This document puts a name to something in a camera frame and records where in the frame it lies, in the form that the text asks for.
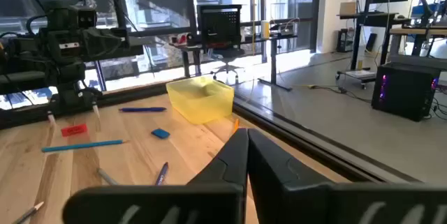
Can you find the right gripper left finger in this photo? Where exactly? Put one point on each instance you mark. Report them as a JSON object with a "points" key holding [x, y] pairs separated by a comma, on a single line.
{"points": [[216, 199]]}

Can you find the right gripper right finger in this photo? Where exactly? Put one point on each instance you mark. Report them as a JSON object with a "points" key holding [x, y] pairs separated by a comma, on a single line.
{"points": [[297, 199]]}

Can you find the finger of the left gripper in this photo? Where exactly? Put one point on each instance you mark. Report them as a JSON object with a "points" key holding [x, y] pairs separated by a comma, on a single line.
{"points": [[64, 75], [79, 75]]}

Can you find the red eraser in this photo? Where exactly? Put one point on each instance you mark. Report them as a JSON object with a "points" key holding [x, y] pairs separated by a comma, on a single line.
{"points": [[74, 130]]}

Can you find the dark blue crayon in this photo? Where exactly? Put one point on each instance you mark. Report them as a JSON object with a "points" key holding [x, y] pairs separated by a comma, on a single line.
{"points": [[162, 174]]}

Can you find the light blue pencil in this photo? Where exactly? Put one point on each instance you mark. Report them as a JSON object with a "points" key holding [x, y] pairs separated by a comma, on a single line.
{"points": [[82, 146]]}

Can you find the dark blue pen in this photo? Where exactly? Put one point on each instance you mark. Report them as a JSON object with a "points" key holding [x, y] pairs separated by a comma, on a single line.
{"points": [[142, 109]]}

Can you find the blue eraser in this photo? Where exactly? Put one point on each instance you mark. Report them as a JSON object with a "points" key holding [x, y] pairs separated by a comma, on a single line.
{"points": [[160, 133]]}

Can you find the grey pen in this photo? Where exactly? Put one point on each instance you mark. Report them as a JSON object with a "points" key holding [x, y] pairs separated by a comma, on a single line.
{"points": [[106, 177]]}

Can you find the dark brown pencil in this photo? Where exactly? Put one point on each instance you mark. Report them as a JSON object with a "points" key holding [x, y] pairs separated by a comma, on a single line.
{"points": [[29, 211]]}

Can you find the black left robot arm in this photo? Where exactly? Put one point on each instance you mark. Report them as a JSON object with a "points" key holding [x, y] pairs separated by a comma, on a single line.
{"points": [[75, 100]]}

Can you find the yellow translucent plastic bin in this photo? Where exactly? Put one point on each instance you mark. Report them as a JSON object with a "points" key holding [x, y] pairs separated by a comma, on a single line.
{"points": [[200, 102]]}

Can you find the red and white item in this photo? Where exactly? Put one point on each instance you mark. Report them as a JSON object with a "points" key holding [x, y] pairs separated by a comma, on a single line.
{"points": [[181, 39]]}

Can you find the black desk by window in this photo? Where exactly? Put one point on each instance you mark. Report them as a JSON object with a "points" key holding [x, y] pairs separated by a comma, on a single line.
{"points": [[273, 63]]}

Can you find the black mesh office chair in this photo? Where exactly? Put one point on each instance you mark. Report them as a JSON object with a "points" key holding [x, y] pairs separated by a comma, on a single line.
{"points": [[220, 25]]}

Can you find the black computer tower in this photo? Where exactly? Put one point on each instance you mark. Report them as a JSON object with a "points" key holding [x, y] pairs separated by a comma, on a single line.
{"points": [[405, 91]]}

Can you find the black cabinet under desk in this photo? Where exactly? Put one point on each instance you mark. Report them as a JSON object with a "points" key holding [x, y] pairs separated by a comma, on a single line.
{"points": [[345, 40]]}

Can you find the white desktop device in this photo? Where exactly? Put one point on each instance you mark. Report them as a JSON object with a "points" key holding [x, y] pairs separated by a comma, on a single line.
{"points": [[284, 30]]}

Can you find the yellow cylinder container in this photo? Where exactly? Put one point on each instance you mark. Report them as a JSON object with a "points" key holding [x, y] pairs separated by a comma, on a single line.
{"points": [[265, 30]]}

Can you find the black standing desk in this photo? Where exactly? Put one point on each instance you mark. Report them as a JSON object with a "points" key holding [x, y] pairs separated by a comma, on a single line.
{"points": [[377, 20]]}

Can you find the beige box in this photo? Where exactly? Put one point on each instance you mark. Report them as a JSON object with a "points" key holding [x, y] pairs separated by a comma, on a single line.
{"points": [[347, 8]]}

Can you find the wooden top desk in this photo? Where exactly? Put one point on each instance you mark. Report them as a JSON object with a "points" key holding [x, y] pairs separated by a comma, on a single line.
{"points": [[419, 31]]}

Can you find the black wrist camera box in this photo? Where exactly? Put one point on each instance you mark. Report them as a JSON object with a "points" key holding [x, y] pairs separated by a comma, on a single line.
{"points": [[87, 17]]}

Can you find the black window frame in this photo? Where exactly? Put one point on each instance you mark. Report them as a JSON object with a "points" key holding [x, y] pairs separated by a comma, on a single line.
{"points": [[190, 7]]}

